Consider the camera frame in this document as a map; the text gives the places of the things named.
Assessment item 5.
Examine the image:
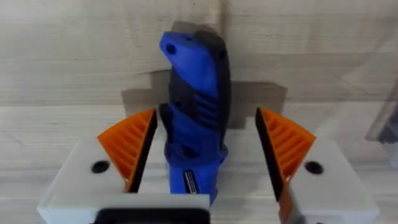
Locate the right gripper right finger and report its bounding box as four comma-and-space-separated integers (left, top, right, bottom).
254, 107, 381, 224

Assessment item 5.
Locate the blue electric screwdriver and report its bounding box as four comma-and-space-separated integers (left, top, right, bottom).
159, 30, 231, 206

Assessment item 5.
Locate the clear plastic box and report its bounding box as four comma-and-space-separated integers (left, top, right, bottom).
364, 88, 398, 170

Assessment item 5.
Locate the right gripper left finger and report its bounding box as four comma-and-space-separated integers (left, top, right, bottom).
37, 108, 159, 224

